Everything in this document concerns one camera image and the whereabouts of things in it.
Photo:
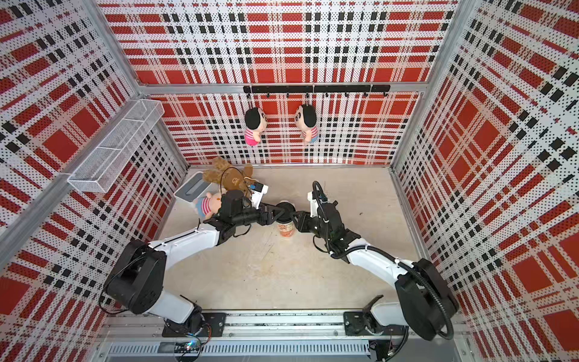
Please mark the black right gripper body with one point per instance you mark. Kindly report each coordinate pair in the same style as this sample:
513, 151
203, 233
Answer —
318, 231

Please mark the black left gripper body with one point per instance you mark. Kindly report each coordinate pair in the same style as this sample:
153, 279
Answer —
250, 216

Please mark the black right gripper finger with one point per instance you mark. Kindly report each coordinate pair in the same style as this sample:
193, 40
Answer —
301, 216
304, 228

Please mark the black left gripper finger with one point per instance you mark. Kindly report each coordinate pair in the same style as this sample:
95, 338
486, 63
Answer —
274, 208
275, 216

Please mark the black plastic cup lid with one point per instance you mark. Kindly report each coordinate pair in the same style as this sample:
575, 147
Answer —
288, 211

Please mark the printed paper milk tea cup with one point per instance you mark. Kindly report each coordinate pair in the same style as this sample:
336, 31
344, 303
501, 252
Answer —
286, 228

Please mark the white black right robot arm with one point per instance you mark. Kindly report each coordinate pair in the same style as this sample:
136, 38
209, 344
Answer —
425, 304

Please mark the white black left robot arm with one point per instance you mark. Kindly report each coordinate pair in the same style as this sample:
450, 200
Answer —
136, 281

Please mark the brown capybara plush toy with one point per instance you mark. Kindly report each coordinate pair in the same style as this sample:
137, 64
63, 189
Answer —
229, 177

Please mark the striped shirt boy plush doll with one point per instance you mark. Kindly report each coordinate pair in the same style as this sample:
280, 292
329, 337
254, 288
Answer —
208, 205

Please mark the white grey tissue box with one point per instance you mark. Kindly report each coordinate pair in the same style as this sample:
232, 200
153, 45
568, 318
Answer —
195, 187

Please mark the pink hanging plush doll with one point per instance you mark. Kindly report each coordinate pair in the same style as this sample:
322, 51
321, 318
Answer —
255, 125

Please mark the blue hanging plush doll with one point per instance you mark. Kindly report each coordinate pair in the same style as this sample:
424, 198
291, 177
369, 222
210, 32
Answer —
306, 121

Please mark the green circuit board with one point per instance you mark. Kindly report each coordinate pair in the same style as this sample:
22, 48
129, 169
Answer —
191, 347

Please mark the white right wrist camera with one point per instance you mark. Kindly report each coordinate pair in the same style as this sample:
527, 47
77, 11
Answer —
314, 199

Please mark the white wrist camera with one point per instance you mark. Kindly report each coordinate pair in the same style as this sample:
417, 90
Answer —
257, 191
314, 199

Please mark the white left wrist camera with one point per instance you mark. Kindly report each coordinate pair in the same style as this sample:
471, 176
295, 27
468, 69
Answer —
257, 191

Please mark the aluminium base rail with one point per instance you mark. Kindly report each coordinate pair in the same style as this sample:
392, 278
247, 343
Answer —
319, 334

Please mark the black wall hook rail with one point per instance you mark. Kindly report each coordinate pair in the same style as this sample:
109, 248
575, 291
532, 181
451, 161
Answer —
317, 89

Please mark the white wire mesh shelf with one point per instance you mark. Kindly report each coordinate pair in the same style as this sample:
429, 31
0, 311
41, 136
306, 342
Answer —
103, 165

